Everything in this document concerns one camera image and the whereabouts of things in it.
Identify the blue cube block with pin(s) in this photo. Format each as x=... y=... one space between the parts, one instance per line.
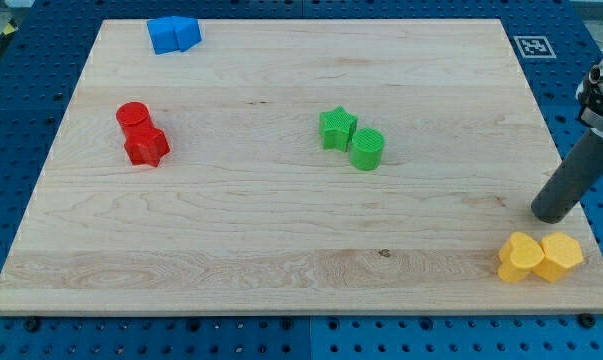
x=162 y=35

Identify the green star block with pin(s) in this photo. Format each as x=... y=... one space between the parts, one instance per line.
x=336 y=128

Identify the green cylinder block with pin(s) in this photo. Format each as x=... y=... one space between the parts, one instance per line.
x=366 y=149

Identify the wooden board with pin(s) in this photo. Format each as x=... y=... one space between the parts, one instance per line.
x=249 y=215

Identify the red star block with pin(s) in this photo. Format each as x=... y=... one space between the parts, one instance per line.
x=146 y=146

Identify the red cylinder block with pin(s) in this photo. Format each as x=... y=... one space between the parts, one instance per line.
x=133 y=118

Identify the blue triangular block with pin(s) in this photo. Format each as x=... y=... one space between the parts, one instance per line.
x=187 y=32

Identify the yellow heart block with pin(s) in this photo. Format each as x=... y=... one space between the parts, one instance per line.
x=518 y=256

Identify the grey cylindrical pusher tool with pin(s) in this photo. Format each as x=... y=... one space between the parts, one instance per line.
x=578 y=171

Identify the white fiducial marker tag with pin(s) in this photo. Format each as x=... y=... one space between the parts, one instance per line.
x=534 y=47

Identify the yellow hexagon block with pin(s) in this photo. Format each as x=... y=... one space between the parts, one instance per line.
x=562 y=255

